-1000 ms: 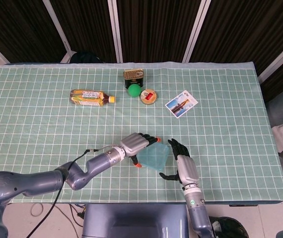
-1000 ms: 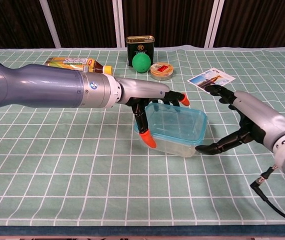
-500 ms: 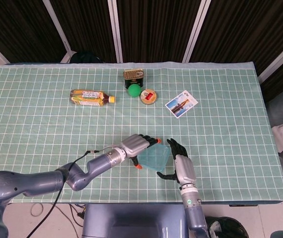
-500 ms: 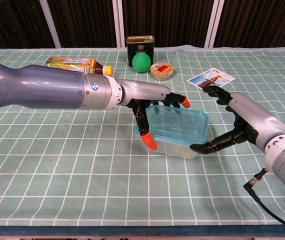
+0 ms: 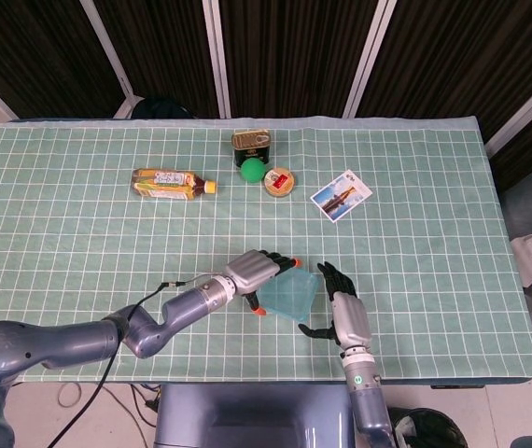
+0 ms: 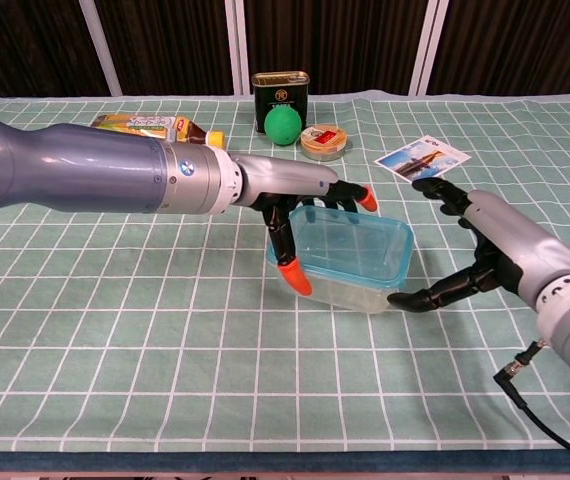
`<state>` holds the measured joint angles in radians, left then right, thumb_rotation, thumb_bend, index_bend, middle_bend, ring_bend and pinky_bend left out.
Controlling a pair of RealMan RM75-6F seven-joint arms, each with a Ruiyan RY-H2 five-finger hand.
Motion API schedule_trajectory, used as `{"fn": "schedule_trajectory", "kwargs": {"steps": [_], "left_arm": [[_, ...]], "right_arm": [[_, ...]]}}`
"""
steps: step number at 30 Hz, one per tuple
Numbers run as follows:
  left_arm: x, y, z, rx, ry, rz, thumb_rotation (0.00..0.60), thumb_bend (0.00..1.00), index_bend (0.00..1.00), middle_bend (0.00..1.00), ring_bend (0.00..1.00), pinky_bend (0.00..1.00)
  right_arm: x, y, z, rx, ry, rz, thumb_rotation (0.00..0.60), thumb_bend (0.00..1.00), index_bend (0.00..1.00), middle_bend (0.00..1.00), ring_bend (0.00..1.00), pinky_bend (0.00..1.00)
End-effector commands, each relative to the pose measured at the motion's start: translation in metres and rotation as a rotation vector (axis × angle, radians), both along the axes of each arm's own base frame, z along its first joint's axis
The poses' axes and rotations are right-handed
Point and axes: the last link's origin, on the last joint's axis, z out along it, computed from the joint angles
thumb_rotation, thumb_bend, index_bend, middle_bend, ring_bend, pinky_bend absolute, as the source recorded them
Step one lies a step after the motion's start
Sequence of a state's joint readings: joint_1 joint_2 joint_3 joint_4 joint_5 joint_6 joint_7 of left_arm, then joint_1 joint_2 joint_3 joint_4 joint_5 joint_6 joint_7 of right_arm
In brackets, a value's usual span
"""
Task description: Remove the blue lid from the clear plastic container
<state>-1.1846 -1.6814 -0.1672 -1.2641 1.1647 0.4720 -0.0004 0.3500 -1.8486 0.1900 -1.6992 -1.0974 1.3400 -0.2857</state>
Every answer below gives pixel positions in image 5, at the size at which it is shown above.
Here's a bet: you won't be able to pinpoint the clear blue plastic tray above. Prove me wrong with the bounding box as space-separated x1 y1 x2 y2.
259 269 322 322

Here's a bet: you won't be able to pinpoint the green checked tablecloth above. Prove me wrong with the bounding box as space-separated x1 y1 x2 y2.
0 119 532 385

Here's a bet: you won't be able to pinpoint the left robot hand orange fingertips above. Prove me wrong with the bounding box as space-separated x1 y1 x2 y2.
222 249 302 316

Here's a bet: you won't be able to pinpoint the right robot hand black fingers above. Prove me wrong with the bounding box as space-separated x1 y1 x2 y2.
298 260 371 349

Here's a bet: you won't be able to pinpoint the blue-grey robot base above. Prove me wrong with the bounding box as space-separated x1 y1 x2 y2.
153 383 356 448

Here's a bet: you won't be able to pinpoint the grey looped floor cable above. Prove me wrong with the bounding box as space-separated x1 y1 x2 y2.
57 382 83 408

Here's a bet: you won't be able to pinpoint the dark folding partition screen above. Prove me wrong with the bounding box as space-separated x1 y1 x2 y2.
0 0 532 164

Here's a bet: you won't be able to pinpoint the green ball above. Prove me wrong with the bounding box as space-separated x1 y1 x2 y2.
240 158 266 184

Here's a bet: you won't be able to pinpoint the round tin red label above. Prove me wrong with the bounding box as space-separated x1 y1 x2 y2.
262 167 296 199

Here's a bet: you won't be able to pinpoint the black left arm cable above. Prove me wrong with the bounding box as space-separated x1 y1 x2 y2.
49 273 228 448

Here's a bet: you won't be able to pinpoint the dark green rectangular tin can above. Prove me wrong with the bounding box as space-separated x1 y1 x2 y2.
231 130 273 168

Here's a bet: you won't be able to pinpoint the clear plastic container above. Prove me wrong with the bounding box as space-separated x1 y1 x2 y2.
261 301 309 324

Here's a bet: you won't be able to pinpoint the black waste bin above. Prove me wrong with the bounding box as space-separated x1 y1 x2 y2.
389 407 470 448

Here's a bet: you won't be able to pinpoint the yellow label tea bottle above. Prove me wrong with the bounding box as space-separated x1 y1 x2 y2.
130 168 219 203

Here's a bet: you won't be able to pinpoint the landscape photo postcard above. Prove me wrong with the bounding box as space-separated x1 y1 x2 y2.
310 169 371 225

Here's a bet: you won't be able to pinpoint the black bag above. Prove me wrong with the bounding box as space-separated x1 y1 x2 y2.
130 96 193 120

